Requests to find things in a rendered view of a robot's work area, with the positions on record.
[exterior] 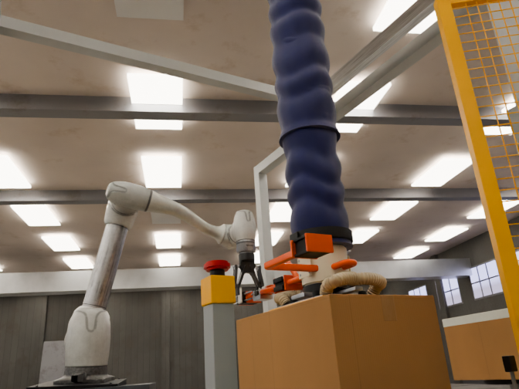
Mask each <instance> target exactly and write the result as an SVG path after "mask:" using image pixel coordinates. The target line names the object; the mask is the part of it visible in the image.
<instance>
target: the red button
mask: <svg viewBox="0 0 519 389"><path fill-rule="evenodd" d="M230 268H231V265H230V263H229V262H228V261H226V260H211V261H207V262H206V264H204V270H206V272H210V275H220V276H224V275H225V272H227V271H228V270H229V269H230Z"/></svg>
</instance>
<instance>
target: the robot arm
mask: <svg viewBox="0 0 519 389"><path fill-rule="evenodd" d="M106 196H107V199H108V200H109V201H108V204H107V209H106V213H105V217H104V223H105V225H106V227H105V230H104V233H103V238H102V240H101V243H100V247H99V251H98V253H97V258H96V261H95V263H94V267H93V271H92V274H91V277H90V281H89V284H88V287H87V290H86V295H85V297H84V301H83V305H82V306H80V307H78V308H77V309H75V310H74V312H73V315H72V317H71V318H70V321H69V324H68V328H67V333H66V335H65V339H64V346H65V369H64V373H63V377H61V378H59V379H56V380H54V381H53V384H101V383H105V382H108V381H114V380H115V376H111V375H108V374H107V365H108V358H109V352H110V316H109V313H108V312H107V311H106V308H107V304H108V300H109V297H110V292H111V289H112V286H113V283H114V278H115V275H116V272H117V267H118V264H119V261H120V256H121V253H122V250H123V247H124V242H125V238H126V236H127V231H129V230H130V229H131V228H132V227H133V224H134V221H135V219H136V217H137V213H138V211H146V212H154V213H161V214H166V215H172V216H175V217H176V218H179V219H181V220H182V221H184V222H186V223H187V224H189V225H190V226H192V227H193V228H196V229H197V230H199V231H200V232H202V233H204V234H205V235H208V236H210V237H212V238H214V239H215V240H216V241H217V242H218V244H220V245H221V246H222V247H223V248H224V249H228V250H232V249H236V251H237V253H238V254H239V264H238V265H234V266H233V275H234V276H235V289H236V295H237V296H238V304H240V303H242V302H243V298H242V287H240V285H241V282H242V280H243V277H244V274H245V273H248V274H250V275H251V276H252V279H253V281H254V283H255V285H256V287H257V286H258V287H259V289H261V287H263V286H264V282H263V276H262V273H261V266H256V264H255V256H254V253H255V252H256V245H255V244H256V242H255V237H256V223H255V219H254V216H253V213H252V212H251V211H249V210H240V211H237V212H236V214H235V217H234V222H233V223H232V225H225V224H223V225H221V226H214V225H210V224H209V223H207V222H205V221H204V220H202V219H201V218H200V217H198V216H197V215H196V214H195V213H194V212H192V211H191V210H189V209H188V208H186V207H185V206H183V205H181V204H179V203H177V202H176V201H172V200H171V199H169V198H166V197H164V196H162V195H160V194H158V193H157V192H155V191H152V190H150V189H147V188H145V187H143V186H140V185H137V184H132V183H129V182H126V181H113V182H112V183H109V185H108V187H107V190H106ZM239 268H240V270H241V271H240V274H239V278H238V281H237V275H238V269H239ZM255 268H256V273H257V276H258V278H257V277H256V273H255V271H254V269H255ZM236 282H237V283H236Z"/></svg>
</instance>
